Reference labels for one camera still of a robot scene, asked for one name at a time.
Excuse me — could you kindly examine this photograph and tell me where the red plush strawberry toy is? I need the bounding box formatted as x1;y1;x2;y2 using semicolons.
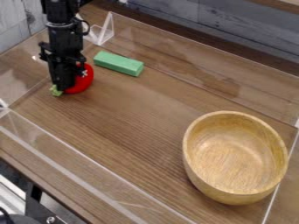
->
50;63;94;97

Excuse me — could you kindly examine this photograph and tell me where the black metal table clamp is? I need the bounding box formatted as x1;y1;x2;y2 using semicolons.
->
25;185;67;224

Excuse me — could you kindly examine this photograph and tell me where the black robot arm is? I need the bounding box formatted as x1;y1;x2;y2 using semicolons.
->
39;0;90;92

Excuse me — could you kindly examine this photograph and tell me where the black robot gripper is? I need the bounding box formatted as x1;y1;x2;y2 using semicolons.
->
39;17;90;91

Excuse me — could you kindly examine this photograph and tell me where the green rectangular block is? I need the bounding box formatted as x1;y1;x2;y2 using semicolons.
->
94;51;145;77

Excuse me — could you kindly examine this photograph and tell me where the wooden bowl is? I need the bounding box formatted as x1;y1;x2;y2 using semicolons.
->
182;111;289;206

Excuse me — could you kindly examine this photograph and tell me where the black cable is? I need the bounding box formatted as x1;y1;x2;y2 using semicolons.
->
0;207;15;224

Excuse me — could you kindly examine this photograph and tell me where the clear acrylic tray wall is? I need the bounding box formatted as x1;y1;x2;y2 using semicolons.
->
0;105;197;224

